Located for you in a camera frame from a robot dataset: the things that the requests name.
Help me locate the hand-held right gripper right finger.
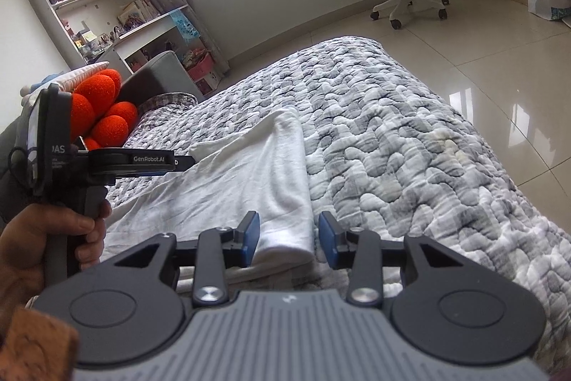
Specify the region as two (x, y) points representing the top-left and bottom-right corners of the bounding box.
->
(318, 211), (480, 308)

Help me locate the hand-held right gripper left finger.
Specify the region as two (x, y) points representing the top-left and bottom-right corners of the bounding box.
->
(103, 210), (261, 307)

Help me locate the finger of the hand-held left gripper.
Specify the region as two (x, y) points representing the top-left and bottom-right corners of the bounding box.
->
(113, 155), (197, 185)

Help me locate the white fleecy garment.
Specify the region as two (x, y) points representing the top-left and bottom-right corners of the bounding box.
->
(102, 104), (315, 288)

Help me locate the person's left forearm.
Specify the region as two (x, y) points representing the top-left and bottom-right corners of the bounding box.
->
(0, 271), (43, 315)

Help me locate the person's left hand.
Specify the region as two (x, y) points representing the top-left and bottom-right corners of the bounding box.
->
(0, 200), (113, 297)

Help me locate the orange pumpkin cushion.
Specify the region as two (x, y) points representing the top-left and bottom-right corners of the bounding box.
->
(69, 69), (139, 152)

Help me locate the beige striped pillow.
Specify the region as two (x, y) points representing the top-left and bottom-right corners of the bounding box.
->
(27, 60), (111, 96)

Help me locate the grey checked quilt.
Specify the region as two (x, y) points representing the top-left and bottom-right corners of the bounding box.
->
(100, 35), (571, 368)

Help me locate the white bookshelf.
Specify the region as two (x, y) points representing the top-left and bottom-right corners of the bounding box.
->
(2, 0), (233, 96)

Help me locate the brown fuzzy cloth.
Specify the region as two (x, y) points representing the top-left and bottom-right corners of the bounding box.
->
(0, 305), (82, 381)

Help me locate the black cable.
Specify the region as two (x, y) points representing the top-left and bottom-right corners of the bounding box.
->
(8, 144), (39, 196)

